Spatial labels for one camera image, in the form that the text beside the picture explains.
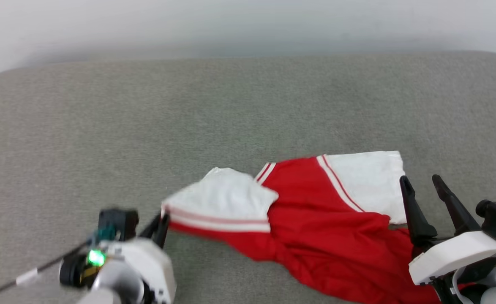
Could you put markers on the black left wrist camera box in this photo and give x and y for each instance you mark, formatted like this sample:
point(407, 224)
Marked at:
point(119, 221)

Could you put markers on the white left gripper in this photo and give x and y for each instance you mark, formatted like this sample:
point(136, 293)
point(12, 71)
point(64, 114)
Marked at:
point(151, 261)

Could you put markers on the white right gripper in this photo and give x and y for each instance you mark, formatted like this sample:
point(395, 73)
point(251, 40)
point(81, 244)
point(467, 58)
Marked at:
point(455, 253)

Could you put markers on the red and white jersey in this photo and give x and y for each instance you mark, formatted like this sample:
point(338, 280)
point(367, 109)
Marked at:
point(315, 211)

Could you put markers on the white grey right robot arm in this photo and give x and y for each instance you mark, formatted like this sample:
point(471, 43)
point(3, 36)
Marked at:
point(495, 293)

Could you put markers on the grey fabric sofa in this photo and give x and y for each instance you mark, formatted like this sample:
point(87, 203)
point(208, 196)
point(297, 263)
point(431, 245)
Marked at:
point(231, 118)

